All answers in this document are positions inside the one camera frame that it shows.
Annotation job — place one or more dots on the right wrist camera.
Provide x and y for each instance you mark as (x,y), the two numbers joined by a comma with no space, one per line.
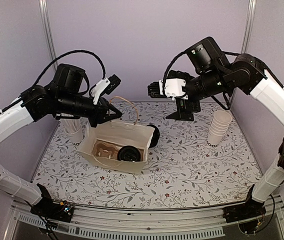
(175,86)

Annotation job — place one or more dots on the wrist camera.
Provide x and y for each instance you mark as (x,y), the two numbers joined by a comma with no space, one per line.
(104,86)
(175,86)

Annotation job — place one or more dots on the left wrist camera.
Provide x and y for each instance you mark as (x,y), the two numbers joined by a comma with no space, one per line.
(104,86)

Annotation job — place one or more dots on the brown cardboard cup carrier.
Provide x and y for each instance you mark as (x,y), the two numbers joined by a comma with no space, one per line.
(105,150)

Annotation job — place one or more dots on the stack of black lids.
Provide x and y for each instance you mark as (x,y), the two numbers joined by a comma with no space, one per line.
(155,136)

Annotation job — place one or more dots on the cup of white straws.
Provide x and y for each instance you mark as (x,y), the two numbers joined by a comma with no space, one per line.
(73,130)

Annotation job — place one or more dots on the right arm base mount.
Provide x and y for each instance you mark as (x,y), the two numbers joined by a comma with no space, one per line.
(251,214)

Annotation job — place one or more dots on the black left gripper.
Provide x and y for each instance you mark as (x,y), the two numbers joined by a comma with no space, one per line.
(100,116)

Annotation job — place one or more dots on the black plastic cup lid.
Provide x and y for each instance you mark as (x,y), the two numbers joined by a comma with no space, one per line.
(129,154)

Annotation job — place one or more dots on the left aluminium frame post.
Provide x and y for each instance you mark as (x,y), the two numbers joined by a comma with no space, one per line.
(46,28)

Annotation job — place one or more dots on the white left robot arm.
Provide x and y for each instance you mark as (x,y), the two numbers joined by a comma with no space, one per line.
(68,96)

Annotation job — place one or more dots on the stack of white paper cups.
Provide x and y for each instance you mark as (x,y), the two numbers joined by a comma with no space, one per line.
(218,127)

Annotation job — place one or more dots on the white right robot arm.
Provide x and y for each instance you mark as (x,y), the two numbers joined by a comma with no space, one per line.
(216,75)

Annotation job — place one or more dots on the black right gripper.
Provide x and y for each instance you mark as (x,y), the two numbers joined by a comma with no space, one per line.
(181,106)

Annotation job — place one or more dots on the metal front rail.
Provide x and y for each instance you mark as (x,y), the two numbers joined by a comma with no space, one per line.
(105,223)

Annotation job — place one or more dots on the right aluminium frame post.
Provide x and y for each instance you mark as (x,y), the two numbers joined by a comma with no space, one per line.
(249,25)

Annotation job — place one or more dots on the floral patterned table mat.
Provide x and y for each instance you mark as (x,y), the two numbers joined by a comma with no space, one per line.
(182,171)

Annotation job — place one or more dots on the aluminium frame post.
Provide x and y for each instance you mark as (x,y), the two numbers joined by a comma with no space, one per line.
(249,25)
(46,28)

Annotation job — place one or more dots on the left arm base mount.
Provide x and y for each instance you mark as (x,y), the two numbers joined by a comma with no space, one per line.
(53,210)

